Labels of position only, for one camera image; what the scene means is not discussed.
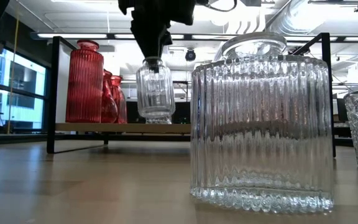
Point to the red cone-shaped glass vase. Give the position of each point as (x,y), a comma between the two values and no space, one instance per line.
(121,102)

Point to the red bulbous ribbed glass vase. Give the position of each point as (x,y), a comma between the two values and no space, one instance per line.
(110,105)

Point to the long white light bar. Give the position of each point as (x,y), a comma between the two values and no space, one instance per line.
(186,36)

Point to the black round rig camera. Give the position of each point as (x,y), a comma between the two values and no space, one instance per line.
(190,55)

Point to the wooden shelf with black frame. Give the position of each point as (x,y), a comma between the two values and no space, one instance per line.
(120,128)

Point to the large glass window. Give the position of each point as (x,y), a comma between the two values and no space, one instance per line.
(26,77)

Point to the black rectangular panel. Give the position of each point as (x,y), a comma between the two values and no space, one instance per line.
(182,113)

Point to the silver ceiling air duct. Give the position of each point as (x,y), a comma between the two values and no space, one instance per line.
(287,21)

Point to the clear large ribbed glass vase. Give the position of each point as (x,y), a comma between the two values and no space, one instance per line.
(261,130)

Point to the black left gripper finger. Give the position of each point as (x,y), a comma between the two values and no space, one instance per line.
(143,34)
(163,37)

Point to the clear small ribbed glass jar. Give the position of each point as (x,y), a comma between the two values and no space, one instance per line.
(155,93)

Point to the red ribbed cylinder glass vase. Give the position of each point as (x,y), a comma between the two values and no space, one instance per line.
(84,87)

